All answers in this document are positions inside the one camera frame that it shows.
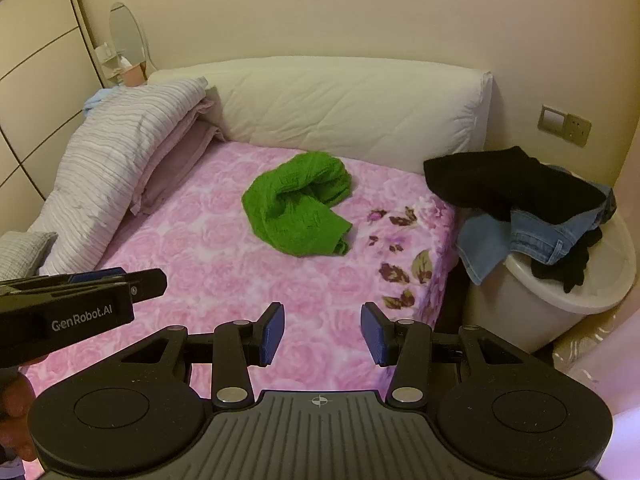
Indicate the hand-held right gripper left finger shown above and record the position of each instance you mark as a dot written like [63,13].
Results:
[272,335]

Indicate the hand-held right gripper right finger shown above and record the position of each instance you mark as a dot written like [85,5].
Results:
[375,335]

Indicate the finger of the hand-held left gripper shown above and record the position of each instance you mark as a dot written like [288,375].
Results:
[147,285]

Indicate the green knitted vest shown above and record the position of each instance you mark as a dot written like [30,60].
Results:
[295,210]

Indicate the person's left hand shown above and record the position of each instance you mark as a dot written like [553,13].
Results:
[15,410]

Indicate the pink floral blanket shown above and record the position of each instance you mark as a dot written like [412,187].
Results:
[175,240]

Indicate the grey pillow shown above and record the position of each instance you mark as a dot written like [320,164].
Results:
[20,255]

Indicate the folded pink bed sheet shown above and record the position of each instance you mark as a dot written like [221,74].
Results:
[175,160]

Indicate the grey striped quilt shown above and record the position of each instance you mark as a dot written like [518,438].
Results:
[100,160]

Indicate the light blue cloth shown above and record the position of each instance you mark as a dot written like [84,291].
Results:
[95,102]

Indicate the blue jeans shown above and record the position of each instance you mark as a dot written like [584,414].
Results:
[540,240]

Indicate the black garment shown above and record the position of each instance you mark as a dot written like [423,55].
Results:
[500,180]

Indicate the small black cloth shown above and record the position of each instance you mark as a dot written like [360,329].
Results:
[570,265]

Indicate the pink container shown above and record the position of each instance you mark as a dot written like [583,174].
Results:
[134,75]

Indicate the white padded headboard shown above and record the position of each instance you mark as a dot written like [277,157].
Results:
[350,110]

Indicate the white vanity rack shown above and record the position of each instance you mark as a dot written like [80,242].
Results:
[107,57]

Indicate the cream wardrobe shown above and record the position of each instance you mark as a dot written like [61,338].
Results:
[35,60]

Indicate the oval mirror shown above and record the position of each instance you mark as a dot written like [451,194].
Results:
[125,30]

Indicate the beige wall socket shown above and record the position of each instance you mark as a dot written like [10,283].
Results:
[565,125]

